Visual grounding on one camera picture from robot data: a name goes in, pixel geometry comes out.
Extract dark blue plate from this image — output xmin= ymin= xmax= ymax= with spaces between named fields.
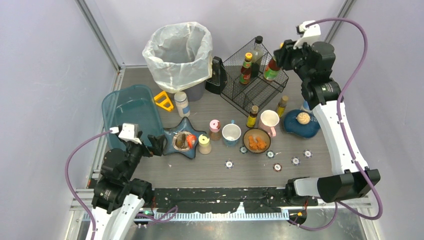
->
xmin=281 ymin=109 xmax=321 ymax=139

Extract small yellow oil bottle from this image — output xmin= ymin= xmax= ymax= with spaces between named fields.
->
xmin=276 ymin=95 xmax=289 ymax=118

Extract black wire rack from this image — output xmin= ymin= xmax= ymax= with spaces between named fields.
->
xmin=220 ymin=38 xmax=289 ymax=116

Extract pink cap spice jar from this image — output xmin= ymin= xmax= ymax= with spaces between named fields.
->
xmin=209 ymin=119 xmax=222 ymax=141

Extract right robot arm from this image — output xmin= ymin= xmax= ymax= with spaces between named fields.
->
xmin=273 ymin=39 xmax=381 ymax=203

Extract yellow cap spice jar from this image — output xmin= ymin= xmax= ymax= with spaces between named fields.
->
xmin=198 ymin=134 xmax=212 ymax=155

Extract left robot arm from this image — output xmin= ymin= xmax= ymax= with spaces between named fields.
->
xmin=86 ymin=135 xmax=165 ymax=240

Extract black cap glass bottle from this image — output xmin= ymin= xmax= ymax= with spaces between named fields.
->
xmin=250 ymin=35 xmax=264 ymax=80

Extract yellow cap sauce bottle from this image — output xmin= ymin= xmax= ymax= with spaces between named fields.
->
xmin=239 ymin=52 xmax=253 ymax=85
xmin=263 ymin=56 xmax=281 ymax=81

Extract brown bowl with nuggets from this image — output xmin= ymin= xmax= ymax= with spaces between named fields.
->
xmin=242 ymin=128 xmax=271 ymax=154

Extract pink mug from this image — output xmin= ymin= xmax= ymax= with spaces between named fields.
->
xmin=258 ymin=110 xmax=280 ymax=138

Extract yellow plastic holder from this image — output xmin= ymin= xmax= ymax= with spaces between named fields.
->
xmin=153 ymin=90 xmax=174 ymax=112

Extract red poker chip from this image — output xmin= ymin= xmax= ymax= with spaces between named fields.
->
xmin=272 ymin=163 xmax=283 ymax=172

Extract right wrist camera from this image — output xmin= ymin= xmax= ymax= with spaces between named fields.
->
xmin=293 ymin=20 xmax=321 ymax=49

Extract glass jar white beads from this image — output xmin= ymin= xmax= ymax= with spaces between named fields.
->
xmin=174 ymin=91 xmax=190 ymax=118

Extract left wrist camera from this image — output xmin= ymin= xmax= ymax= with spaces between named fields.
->
xmin=109 ymin=123 xmax=142 ymax=145

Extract teal transparent plastic tub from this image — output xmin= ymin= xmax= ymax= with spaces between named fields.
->
xmin=101 ymin=84 xmax=163 ymax=147

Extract grey trash bin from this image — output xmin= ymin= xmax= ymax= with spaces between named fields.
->
xmin=174 ymin=81 xmax=206 ymax=102

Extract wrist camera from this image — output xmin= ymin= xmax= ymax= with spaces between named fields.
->
xmin=293 ymin=20 xmax=321 ymax=49
xmin=109 ymin=123 xmax=142 ymax=145

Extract blue floral mug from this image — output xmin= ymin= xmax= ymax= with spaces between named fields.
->
xmin=221 ymin=120 xmax=242 ymax=147

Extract blue star-shaped plate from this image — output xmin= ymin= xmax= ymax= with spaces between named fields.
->
xmin=163 ymin=117 xmax=206 ymax=160

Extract shrimp on plate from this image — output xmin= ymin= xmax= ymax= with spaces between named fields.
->
xmin=185 ymin=134 xmax=197 ymax=149

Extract steamed bun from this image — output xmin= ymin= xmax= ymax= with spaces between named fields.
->
xmin=296 ymin=112 xmax=311 ymax=125

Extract black device behind bin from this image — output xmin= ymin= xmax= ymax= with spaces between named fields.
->
xmin=205 ymin=56 xmax=227 ymax=95

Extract small brown cap bottle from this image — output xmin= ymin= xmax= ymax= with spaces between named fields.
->
xmin=246 ymin=105 xmax=259 ymax=128

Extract white trash bag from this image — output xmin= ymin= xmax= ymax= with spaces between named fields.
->
xmin=142 ymin=21 xmax=213 ymax=94

